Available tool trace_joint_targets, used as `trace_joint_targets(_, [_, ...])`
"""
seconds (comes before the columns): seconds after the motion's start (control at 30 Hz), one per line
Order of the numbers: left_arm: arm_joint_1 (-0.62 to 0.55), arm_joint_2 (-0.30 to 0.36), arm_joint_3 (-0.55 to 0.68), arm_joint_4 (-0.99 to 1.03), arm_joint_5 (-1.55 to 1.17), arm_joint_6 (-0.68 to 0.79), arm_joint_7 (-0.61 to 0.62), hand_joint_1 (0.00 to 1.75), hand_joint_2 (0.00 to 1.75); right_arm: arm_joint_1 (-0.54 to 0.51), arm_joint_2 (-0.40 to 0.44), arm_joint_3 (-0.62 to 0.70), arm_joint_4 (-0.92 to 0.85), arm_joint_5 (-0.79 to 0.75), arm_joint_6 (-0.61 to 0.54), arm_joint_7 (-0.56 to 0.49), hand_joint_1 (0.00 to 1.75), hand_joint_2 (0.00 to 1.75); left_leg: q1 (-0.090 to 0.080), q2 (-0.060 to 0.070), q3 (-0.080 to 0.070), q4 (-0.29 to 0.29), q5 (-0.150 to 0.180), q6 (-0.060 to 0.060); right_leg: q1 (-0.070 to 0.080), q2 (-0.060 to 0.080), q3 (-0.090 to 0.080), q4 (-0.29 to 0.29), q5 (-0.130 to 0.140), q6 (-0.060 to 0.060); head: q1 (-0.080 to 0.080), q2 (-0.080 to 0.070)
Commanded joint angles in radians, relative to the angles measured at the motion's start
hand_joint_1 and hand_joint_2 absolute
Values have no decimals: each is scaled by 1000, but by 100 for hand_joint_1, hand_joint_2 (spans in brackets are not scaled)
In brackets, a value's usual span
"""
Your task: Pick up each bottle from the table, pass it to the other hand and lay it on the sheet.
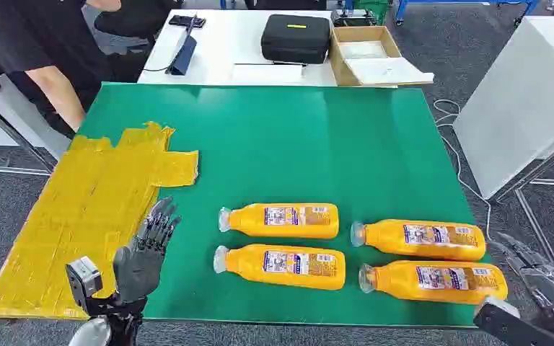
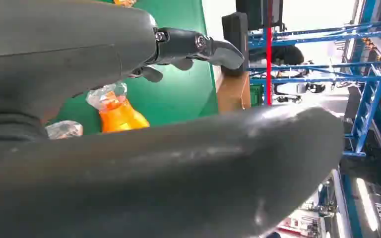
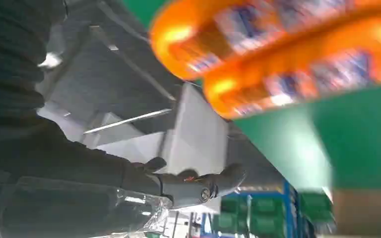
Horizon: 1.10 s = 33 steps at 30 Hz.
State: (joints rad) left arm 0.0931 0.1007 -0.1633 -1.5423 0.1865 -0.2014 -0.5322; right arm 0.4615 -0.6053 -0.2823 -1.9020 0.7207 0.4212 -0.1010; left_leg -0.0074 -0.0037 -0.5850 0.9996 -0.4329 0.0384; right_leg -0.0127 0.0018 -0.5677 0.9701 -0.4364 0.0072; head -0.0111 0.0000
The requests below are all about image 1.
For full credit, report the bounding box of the black office chair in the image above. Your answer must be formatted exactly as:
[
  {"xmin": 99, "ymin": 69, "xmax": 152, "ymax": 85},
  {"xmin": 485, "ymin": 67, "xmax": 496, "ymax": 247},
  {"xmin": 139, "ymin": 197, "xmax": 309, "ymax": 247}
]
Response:
[{"xmin": 94, "ymin": 0, "xmax": 185, "ymax": 42}]

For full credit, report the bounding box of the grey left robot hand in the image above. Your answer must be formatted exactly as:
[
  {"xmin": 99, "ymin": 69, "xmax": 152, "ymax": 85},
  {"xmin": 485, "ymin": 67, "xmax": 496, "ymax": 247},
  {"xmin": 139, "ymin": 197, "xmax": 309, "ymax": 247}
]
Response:
[{"xmin": 112, "ymin": 196, "xmax": 183, "ymax": 306}]

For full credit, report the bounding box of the white side table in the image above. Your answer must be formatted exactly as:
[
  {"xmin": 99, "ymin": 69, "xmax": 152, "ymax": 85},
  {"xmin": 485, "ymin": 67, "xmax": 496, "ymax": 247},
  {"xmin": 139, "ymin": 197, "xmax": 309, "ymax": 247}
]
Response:
[{"xmin": 452, "ymin": 15, "xmax": 554, "ymax": 200}]

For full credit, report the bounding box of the white foam sheet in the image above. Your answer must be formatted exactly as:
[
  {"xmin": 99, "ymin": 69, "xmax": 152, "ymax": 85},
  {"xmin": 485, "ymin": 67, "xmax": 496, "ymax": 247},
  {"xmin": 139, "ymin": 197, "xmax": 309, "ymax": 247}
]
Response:
[{"xmin": 343, "ymin": 56, "xmax": 435, "ymax": 87}]

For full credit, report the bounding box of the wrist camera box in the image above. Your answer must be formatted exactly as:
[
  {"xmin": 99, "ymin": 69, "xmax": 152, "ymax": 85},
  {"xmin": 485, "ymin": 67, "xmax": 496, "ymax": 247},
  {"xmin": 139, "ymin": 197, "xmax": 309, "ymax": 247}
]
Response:
[
  {"xmin": 472, "ymin": 296, "xmax": 554, "ymax": 346},
  {"xmin": 65, "ymin": 256, "xmax": 104, "ymax": 312}
]

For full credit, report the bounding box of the white pad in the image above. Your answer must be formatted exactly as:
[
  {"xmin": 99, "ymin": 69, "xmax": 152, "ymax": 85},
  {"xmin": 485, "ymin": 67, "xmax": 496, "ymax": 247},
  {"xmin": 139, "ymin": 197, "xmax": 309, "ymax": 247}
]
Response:
[{"xmin": 338, "ymin": 40, "xmax": 389, "ymax": 61}]

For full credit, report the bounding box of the grey side table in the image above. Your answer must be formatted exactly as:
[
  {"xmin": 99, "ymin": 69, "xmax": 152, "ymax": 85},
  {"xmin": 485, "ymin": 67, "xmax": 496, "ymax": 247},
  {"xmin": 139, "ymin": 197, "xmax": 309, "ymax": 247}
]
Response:
[{"xmin": 0, "ymin": 74, "xmax": 74, "ymax": 177}]

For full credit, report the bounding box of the cardboard box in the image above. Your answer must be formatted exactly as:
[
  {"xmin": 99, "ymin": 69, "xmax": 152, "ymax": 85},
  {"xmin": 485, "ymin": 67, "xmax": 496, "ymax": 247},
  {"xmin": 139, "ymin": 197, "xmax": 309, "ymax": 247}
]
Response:
[{"xmin": 328, "ymin": 25, "xmax": 435, "ymax": 89}]

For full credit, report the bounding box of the black phone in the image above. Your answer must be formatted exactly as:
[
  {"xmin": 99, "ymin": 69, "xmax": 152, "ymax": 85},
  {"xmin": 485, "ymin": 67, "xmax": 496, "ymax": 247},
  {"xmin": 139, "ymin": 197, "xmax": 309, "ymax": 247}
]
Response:
[{"xmin": 168, "ymin": 14, "xmax": 207, "ymax": 29}]

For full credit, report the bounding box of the yellow sheet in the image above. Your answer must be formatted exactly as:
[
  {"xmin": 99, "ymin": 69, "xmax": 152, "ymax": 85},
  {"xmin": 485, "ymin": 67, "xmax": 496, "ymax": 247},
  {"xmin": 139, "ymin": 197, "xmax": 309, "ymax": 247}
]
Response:
[{"xmin": 0, "ymin": 121, "xmax": 200, "ymax": 320}]

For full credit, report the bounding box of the white paper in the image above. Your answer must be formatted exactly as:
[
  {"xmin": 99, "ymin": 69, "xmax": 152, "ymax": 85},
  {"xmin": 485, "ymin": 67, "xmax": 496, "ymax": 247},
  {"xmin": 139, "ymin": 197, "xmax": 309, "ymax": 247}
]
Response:
[{"xmin": 231, "ymin": 63, "xmax": 304, "ymax": 85}]

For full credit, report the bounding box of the black device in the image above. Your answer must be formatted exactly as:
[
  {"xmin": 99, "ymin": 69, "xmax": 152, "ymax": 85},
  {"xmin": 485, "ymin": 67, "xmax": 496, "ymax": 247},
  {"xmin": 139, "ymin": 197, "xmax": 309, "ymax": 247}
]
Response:
[{"xmin": 330, "ymin": 8, "xmax": 378, "ymax": 27}]

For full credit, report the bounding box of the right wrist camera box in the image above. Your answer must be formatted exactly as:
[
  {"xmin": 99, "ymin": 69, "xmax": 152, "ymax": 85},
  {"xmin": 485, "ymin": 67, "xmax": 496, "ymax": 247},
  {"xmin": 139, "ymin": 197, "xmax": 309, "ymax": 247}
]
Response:
[{"xmin": 472, "ymin": 296, "xmax": 554, "ymax": 346}]

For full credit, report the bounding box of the orange drink bottle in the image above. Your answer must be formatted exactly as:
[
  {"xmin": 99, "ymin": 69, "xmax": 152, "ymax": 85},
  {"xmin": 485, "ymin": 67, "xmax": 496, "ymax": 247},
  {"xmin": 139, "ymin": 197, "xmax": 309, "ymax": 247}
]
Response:
[
  {"xmin": 213, "ymin": 244, "xmax": 347, "ymax": 291},
  {"xmin": 219, "ymin": 203, "xmax": 340, "ymax": 240},
  {"xmin": 350, "ymin": 218, "xmax": 487, "ymax": 262},
  {"xmin": 359, "ymin": 259, "xmax": 509, "ymax": 306}
]

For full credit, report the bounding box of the green table mat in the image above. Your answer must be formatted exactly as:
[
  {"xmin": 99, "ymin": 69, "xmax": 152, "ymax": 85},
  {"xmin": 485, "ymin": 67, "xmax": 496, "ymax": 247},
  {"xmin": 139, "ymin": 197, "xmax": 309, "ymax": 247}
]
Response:
[{"xmin": 74, "ymin": 81, "xmax": 493, "ymax": 329}]

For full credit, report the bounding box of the white floor cable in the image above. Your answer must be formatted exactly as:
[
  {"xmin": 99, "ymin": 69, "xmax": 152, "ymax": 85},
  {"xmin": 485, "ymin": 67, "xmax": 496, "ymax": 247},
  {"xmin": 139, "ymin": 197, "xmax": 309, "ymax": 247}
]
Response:
[{"xmin": 431, "ymin": 99, "xmax": 494, "ymax": 242}]

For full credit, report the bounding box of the black carrying case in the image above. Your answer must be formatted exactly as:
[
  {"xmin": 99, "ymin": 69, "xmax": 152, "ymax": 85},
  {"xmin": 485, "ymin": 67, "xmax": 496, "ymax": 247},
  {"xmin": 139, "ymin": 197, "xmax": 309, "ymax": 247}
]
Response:
[{"xmin": 260, "ymin": 14, "xmax": 331, "ymax": 66}]

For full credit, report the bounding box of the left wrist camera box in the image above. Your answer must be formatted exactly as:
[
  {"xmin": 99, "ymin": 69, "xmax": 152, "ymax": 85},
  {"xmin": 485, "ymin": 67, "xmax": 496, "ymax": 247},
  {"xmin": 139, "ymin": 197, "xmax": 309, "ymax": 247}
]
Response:
[{"xmin": 65, "ymin": 256, "xmax": 104, "ymax": 312}]

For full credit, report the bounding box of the person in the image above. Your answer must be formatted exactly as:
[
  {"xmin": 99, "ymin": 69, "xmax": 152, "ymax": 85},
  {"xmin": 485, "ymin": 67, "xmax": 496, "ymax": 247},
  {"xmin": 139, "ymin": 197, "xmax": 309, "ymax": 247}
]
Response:
[{"xmin": 0, "ymin": 0, "xmax": 185, "ymax": 139}]

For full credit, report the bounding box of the grey metal table frame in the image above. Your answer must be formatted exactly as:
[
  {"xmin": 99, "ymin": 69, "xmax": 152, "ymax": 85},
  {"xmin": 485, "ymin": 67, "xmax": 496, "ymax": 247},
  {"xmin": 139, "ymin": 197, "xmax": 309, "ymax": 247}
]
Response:
[{"xmin": 489, "ymin": 136, "xmax": 554, "ymax": 270}]

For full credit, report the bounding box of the green plastic crate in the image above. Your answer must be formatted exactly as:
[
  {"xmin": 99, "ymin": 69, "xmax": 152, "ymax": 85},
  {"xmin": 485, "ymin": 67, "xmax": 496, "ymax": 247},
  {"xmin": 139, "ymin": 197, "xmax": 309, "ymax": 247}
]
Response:
[{"xmin": 353, "ymin": 0, "xmax": 391, "ymax": 25}]

